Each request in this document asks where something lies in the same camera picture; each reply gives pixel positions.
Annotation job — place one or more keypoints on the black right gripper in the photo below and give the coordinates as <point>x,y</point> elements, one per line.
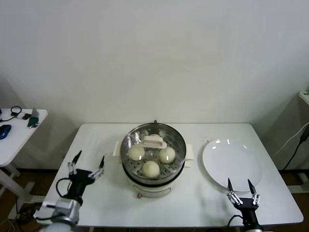
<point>248,209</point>

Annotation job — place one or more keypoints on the small white device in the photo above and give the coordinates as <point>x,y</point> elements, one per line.
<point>19,115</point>

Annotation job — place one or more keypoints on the green flat object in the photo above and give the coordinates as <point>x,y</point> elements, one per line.
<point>32,121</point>

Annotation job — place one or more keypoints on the small grey upright object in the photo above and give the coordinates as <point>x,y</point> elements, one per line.
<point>35,112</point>

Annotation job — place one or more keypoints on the white table foot bar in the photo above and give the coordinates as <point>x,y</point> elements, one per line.
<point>303,176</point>

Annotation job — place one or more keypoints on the white desk corner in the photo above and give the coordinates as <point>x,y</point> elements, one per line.
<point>304,96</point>

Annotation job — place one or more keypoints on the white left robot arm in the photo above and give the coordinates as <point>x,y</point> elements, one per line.
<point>65,209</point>

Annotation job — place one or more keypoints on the white steamed baozi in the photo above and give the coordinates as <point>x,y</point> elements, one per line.
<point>150,169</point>
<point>167,155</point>
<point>136,153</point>

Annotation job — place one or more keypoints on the perforated steel steamer basket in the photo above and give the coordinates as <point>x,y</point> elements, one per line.
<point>189,151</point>

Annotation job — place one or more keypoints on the white round plate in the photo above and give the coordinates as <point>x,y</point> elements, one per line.
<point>229,164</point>

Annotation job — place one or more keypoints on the cream electric cooker base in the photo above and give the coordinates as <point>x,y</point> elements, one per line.
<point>152,189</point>

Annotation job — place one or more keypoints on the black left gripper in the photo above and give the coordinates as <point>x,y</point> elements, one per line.
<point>80,181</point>

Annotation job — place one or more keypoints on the round glass pot lid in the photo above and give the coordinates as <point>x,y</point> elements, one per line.
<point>154,141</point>

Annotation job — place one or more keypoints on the small black device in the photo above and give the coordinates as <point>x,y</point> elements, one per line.
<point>25,116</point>

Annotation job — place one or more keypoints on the blue computer mouse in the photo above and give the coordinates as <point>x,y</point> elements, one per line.
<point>4,131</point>

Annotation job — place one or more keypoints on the white side table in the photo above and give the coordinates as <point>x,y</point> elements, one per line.
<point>17,145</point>

